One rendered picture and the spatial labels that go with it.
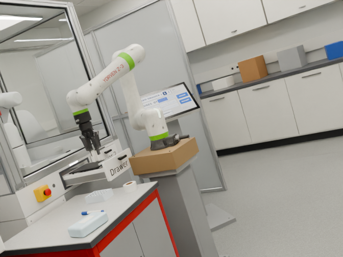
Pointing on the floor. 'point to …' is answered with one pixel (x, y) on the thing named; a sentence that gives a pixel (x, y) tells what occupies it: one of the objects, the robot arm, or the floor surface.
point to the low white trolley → (113, 249)
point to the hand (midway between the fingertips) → (96, 155)
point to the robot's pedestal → (185, 211)
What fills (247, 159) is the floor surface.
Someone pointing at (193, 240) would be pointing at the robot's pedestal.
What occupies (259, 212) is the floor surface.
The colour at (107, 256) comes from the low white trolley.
